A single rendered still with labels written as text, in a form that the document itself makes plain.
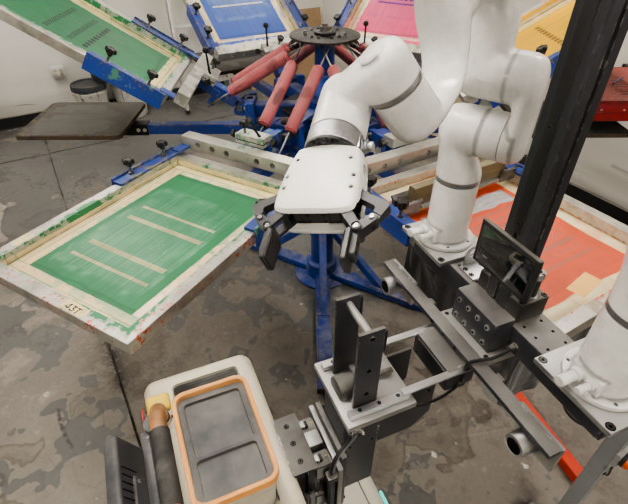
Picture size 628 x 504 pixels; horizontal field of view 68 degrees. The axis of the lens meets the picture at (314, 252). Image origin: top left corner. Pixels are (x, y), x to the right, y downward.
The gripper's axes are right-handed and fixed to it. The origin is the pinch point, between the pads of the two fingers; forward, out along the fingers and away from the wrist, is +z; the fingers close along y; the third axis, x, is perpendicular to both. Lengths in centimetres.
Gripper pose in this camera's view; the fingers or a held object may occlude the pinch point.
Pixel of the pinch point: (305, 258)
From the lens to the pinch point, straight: 50.8
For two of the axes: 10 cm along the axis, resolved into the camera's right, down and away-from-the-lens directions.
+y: -9.4, -0.2, 3.4
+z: -2.1, 8.3, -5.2
